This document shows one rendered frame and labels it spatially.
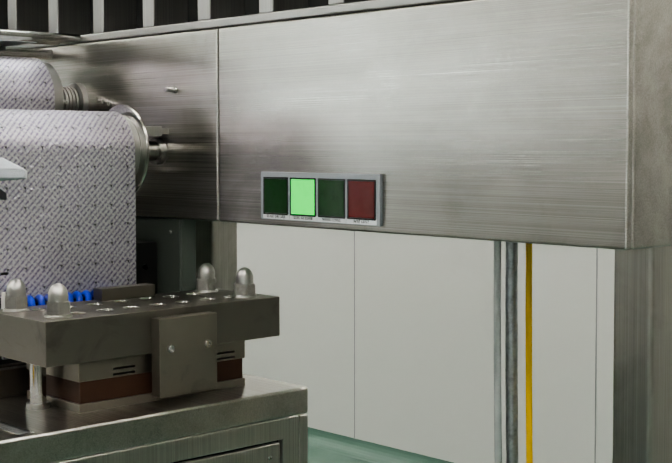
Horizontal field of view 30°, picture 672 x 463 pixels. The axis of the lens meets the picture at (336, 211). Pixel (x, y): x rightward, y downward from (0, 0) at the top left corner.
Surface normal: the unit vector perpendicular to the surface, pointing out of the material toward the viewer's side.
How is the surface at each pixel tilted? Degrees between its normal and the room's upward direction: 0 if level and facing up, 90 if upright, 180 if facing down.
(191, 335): 90
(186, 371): 90
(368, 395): 90
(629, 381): 90
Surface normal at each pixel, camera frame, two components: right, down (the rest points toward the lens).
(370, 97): -0.73, 0.04
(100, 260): 0.68, 0.04
